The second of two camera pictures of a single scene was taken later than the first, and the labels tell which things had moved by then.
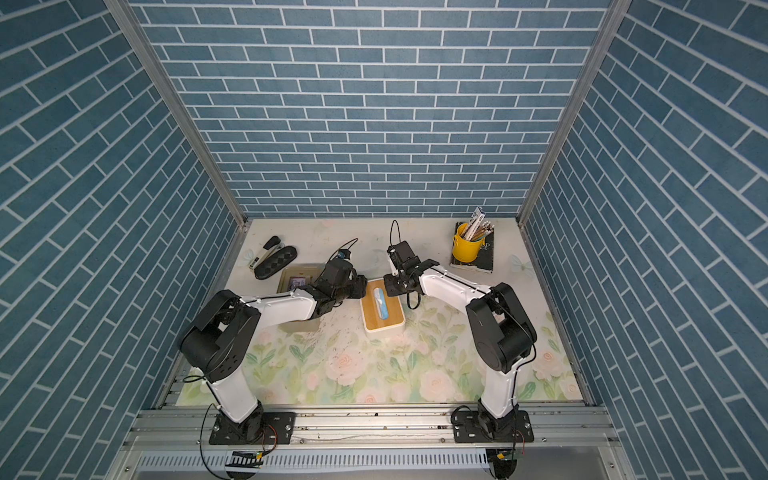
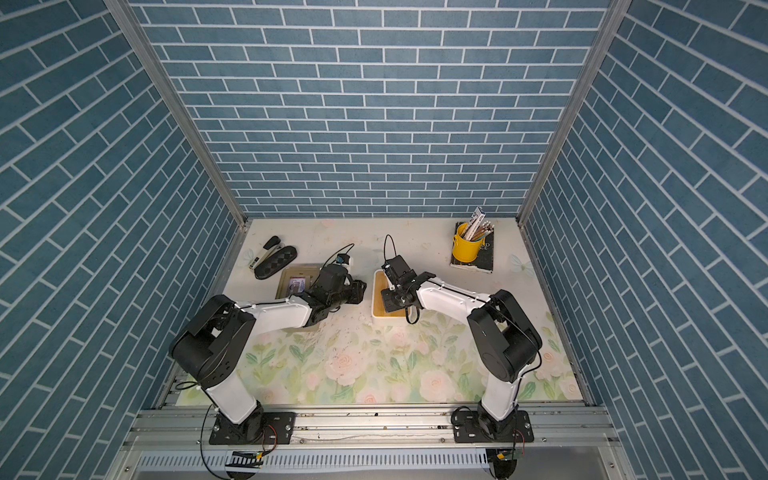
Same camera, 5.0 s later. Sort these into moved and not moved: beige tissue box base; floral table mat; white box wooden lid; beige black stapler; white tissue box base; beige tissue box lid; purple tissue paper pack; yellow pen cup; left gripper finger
Moved: white box wooden lid; beige tissue box base; white tissue box base
Not moved: left gripper finger; beige tissue box lid; purple tissue paper pack; beige black stapler; floral table mat; yellow pen cup
